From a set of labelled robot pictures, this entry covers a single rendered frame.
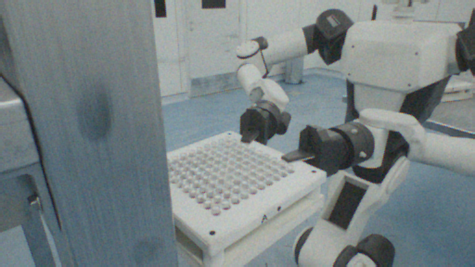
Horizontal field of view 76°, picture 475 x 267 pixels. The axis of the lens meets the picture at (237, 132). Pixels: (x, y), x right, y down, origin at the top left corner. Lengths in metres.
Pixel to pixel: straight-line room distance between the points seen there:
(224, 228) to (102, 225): 0.24
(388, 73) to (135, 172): 0.79
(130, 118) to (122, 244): 0.07
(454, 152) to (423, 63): 0.26
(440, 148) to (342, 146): 0.19
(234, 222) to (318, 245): 0.61
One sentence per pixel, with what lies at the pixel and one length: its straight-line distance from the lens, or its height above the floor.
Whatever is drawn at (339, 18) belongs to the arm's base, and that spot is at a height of 1.26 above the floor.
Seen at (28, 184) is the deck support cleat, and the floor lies 1.22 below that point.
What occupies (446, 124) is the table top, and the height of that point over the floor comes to 0.86.
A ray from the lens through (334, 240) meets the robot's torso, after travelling 0.99.
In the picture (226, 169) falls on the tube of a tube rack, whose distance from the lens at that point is 0.51.
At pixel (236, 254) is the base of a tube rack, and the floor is 1.00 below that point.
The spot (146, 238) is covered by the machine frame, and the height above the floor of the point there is 1.18.
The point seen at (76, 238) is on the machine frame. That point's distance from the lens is 0.18.
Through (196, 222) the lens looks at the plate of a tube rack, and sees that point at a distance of 0.41.
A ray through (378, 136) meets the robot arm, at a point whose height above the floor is 1.05.
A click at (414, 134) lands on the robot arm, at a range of 0.70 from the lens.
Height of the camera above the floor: 1.31
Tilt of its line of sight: 23 degrees down
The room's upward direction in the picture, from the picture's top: straight up
